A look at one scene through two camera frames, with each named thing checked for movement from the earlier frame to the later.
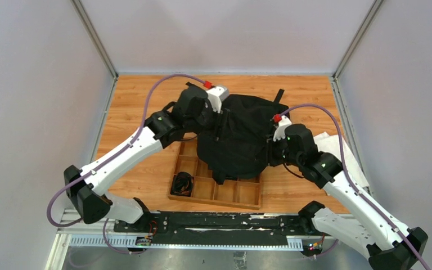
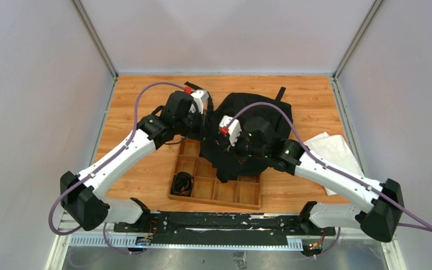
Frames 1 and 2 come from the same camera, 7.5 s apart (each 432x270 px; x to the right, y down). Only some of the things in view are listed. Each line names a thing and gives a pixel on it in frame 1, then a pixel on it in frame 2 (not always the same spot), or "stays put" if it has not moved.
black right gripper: [271, 144] -> [234, 139]
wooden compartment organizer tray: [239, 192] stays put
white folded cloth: [332, 144] stays put
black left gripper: [218, 124] -> [199, 124]
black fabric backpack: [236, 148] stays put
